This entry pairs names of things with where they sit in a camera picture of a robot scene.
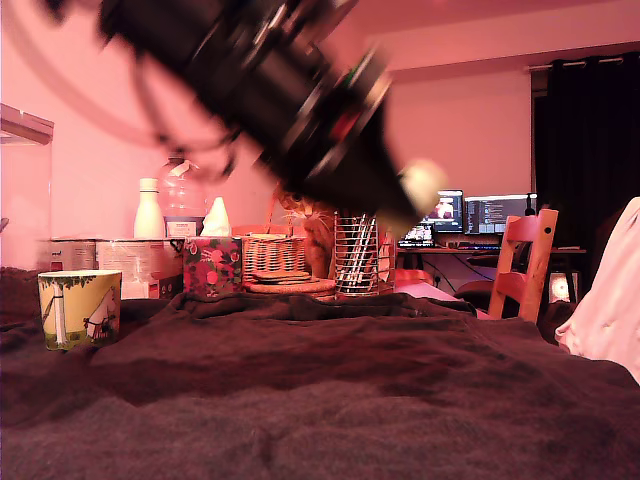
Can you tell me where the orange tabby cat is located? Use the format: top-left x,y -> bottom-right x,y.
277,187 -> 337,280

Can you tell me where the small laptop screen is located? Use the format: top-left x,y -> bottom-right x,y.
399,223 -> 435,249

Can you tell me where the monitor showing video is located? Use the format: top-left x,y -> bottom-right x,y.
429,188 -> 465,234

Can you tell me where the stack of cork coasters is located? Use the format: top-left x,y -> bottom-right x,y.
245,269 -> 338,301

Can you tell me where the monitor showing code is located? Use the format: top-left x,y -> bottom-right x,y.
464,193 -> 540,236

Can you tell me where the white tissue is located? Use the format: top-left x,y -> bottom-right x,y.
200,196 -> 233,238

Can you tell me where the floral tissue box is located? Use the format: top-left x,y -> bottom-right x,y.
183,236 -> 245,300

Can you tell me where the large clear water bottle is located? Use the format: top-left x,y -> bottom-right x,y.
158,154 -> 209,237

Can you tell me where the wooden chair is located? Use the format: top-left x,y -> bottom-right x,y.
477,208 -> 561,324

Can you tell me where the wooden desk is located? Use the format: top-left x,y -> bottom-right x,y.
397,244 -> 589,301

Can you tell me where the white insulated bottle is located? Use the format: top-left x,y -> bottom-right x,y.
133,177 -> 166,240

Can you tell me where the computer case with glowing fan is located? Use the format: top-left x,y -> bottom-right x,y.
549,269 -> 581,305

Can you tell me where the black curtain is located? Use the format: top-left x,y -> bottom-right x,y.
533,52 -> 640,301

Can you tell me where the dark fleece table cloth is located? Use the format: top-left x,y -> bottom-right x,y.
0,267 -> 640,480

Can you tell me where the curtain rod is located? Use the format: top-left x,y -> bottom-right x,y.
527,52 -> 640,72

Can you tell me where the large printed cardboard box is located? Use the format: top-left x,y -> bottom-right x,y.
97,238 -> 186,300

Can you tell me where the pale pink hanging garment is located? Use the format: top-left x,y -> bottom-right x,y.
555,196 -> 640,386

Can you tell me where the small printed cardboard box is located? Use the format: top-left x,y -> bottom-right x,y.
37,238 -> 99,274

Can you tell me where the yellow illustrated cartoon mug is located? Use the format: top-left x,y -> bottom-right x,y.
37,269 -> 123,352

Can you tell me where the wire utensil rack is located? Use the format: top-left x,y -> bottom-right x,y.
333,212 -> 399,300

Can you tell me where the wicker basket with handle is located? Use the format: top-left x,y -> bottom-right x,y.
242,192 -> 310,287

